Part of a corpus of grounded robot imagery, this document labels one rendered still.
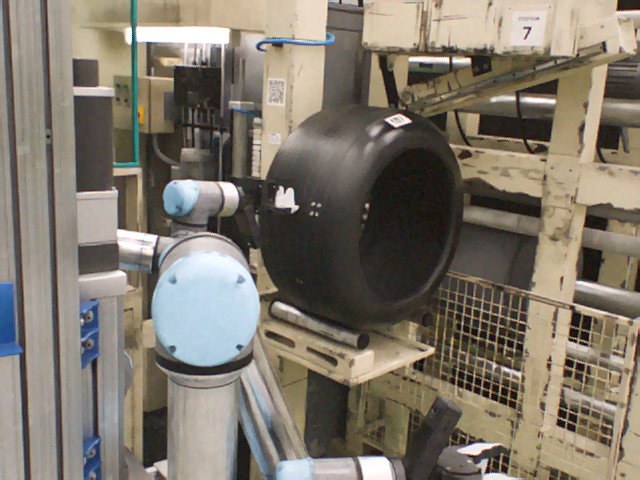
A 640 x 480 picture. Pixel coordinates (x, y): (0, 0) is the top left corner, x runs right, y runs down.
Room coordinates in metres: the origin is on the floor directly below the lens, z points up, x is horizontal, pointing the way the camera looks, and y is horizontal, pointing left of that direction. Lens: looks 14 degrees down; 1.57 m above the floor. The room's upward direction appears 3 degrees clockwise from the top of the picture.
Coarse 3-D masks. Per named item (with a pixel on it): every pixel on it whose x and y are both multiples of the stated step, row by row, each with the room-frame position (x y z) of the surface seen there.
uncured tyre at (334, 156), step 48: (288, 144) 1.84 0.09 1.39; (336, 144) 1.75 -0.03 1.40; (384, 144) 1.75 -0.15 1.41; (432, 144) 1.89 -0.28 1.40; (336, 192) 1.68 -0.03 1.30; (384, 192) 2.21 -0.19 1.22; (432, 192) 2.13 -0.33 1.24; (288, 240) 1.73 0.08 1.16; (336, 240) 1.66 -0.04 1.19; (384, 240) 2.20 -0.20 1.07; (432, 240) 2.11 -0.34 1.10; (288, 288) 1.80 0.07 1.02; (336, 288) 1.68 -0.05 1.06; (384, 288) 2.07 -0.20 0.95; (432, 288) 1.94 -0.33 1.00
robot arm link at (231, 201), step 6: (222, 186) 1.52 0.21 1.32; (228, 186) 1.54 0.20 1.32; (228, 192) 1.52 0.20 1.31; (234, 192) 1.54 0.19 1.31; (228, 198) 1.52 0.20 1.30; (234, 198) 1.53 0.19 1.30; (228, 204) 1.52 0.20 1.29; (234, 204) 1.53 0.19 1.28; (222, 210) 1.57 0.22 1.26; (228, 210) 1.52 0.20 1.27; (234, 210) 1.54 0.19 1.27; (216, 216) 1.53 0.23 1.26; (222, 216) 1.54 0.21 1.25; (228, 216) 1.55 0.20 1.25
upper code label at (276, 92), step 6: (270, 78) 2.10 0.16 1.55; (276, 78) 2.09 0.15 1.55; (282, 78) 2.07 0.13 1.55; (270, 84) 2.10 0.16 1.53; (276, 84) 2.09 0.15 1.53; (282, 84) 2.07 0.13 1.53; (270, 90) 2.10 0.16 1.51; (276, 90) 2.09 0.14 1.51; (282, 90) 2.07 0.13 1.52; (270, 96) 2.10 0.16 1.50; (276, 96) 2.08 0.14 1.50; (282, 96) 2.07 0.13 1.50; (270, 102) 2.10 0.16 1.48; (276, 102) 2.08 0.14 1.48; (282, 102) 2.07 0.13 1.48
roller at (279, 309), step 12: (276, 300) 1.98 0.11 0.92; (276, 312) 1.95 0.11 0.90; (288, 312) 1.92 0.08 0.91; (300, 312) 1.90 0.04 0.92; (300, 324) 1.88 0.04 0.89; (312, 324) 1.85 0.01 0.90; (324, 324) 1.82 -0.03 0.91; (336, 324) 1.81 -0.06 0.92; (336, 336) 1.79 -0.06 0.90; (348, 336) 1.76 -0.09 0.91; (360, 336) 1.74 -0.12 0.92; (360, 348) 1.74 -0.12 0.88
